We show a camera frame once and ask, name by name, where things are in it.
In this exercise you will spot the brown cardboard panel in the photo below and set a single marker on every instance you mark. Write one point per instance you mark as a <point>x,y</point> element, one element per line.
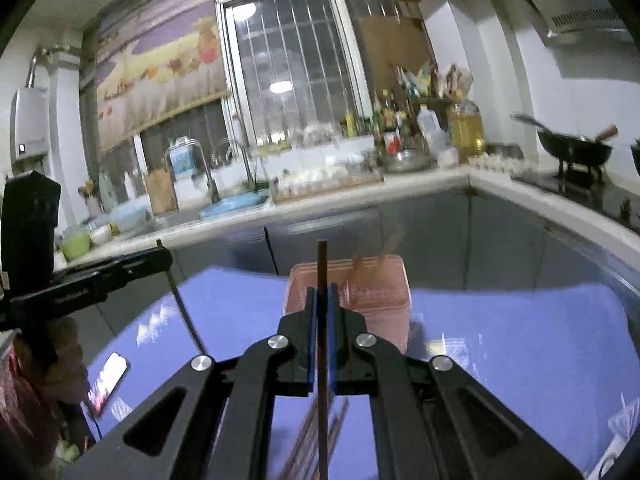
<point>395,55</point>

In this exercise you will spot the pink plastic utensil basket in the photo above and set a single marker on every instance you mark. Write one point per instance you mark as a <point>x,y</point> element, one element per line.
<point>380,310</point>

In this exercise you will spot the clear plastic bag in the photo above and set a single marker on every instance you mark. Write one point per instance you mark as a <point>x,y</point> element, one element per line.
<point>625,435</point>

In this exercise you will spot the metal exhaust pipe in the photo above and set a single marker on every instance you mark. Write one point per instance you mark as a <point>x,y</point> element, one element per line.
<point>45,55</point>

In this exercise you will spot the grey kitchen counter cabinet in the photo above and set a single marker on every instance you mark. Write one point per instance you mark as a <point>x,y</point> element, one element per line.
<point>425,230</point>

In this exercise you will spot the barred window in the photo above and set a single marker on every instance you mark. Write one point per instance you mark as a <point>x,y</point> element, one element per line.
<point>290,60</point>

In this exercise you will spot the black gas stove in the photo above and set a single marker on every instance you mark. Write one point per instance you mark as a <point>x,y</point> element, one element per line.
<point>590,190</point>

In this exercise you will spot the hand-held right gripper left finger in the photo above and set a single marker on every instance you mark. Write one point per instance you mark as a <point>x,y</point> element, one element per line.
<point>311,350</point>

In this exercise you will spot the black wok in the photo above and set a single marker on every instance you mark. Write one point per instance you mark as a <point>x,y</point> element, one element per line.
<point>575,150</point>

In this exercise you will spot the steel sink faucet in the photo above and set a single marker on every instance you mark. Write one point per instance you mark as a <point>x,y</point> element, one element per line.
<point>245,160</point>
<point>207,170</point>

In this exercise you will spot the blue printed cloth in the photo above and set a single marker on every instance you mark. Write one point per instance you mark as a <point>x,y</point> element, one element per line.
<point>500,360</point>

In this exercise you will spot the white plastic jug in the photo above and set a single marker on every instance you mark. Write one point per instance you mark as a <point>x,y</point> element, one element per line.
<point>431,130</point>

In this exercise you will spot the row of condiment bottles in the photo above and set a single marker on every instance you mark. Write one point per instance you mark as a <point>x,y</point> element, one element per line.
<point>385,125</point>

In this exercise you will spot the person's left hand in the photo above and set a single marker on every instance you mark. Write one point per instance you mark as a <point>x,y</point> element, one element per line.
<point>70,360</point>

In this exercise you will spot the steel range hood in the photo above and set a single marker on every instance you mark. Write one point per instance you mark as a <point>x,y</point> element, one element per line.
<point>565,5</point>

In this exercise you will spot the wooden cutting board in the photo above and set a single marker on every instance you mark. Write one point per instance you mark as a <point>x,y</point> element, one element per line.
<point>161,192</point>

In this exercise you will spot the white water heater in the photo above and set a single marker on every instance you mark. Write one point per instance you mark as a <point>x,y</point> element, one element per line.
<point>30,125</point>

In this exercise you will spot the steel basin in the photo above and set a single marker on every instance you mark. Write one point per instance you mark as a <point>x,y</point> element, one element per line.
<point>407,161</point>

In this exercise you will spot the small white bottle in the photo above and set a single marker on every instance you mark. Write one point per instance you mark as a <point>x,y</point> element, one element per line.
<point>130,187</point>

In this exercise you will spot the tray of white dumplings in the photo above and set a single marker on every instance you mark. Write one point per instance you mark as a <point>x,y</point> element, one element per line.
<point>325,182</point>

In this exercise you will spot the fruit print roller blind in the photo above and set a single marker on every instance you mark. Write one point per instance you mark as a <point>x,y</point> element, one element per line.
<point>160,70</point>

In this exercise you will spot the light blue plastic bowl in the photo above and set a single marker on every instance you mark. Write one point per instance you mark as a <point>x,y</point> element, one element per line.
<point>129,220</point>

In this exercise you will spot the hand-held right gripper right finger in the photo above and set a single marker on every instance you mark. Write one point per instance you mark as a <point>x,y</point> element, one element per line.
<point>334,350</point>

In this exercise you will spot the white plastic bag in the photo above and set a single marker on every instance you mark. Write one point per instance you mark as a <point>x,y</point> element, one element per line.
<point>448,158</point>

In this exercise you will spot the white water filter jug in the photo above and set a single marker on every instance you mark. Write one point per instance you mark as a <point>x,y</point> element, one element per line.
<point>182,160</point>

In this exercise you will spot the green vegetables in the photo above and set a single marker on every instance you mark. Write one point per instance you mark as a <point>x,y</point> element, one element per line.
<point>257,185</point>

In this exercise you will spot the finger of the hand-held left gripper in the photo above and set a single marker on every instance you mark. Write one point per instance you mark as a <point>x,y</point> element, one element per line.
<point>135,265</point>
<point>70,297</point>

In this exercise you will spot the smartphone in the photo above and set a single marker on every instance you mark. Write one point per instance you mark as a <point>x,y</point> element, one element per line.
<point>107,382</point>

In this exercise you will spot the large yellow oil bottle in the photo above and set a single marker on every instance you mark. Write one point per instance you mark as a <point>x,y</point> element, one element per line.
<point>466,130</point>

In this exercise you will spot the person's left forearm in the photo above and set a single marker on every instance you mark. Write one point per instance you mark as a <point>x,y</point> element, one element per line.
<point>25,420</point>

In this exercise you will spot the shelf with food bags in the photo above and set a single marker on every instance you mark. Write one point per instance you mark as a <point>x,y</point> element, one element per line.
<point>430,82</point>

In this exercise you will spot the green thermos bottle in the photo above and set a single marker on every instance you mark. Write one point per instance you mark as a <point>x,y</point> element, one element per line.
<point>107,195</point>

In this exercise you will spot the blue plastic basin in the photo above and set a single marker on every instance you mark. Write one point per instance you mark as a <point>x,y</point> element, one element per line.
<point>232,206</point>

